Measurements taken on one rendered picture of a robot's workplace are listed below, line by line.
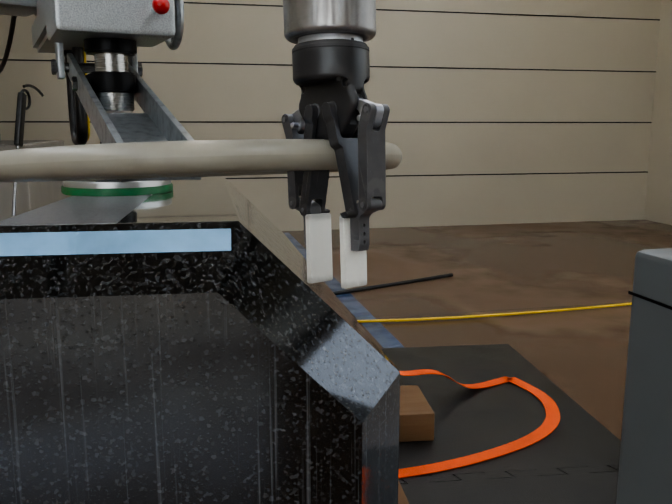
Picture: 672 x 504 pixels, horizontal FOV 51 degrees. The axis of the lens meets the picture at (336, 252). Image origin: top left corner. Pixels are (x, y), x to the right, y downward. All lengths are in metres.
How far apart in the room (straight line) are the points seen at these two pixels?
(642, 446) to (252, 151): 0.66
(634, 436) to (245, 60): 5.67
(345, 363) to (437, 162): 5.84
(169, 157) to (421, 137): 6.15
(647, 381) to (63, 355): 0.76
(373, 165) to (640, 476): 0.60
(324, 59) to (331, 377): 0.49
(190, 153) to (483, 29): 6.44
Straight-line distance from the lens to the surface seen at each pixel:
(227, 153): 0.63
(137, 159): 0.64
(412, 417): 2.18
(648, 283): 0.98
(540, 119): 7.23
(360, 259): 0.68
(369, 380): 1.04
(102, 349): 0.97
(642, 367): 1.01
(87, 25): 1.41
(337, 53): 0.67
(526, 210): 7.23
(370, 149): 0.64
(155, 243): 0.98
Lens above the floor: 0.96
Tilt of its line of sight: 10 degrees down
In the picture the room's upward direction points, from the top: straight up
